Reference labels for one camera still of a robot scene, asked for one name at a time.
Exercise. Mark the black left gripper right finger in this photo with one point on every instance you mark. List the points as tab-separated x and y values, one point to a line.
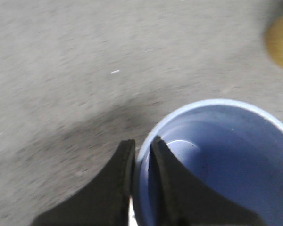
184	200

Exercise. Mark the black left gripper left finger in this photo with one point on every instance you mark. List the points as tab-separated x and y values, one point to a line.
104	201

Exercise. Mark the blue plastic cup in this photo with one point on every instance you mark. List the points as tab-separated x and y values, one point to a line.
233	147

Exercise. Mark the bamboo wooden cup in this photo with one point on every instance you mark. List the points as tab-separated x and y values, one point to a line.
274	41

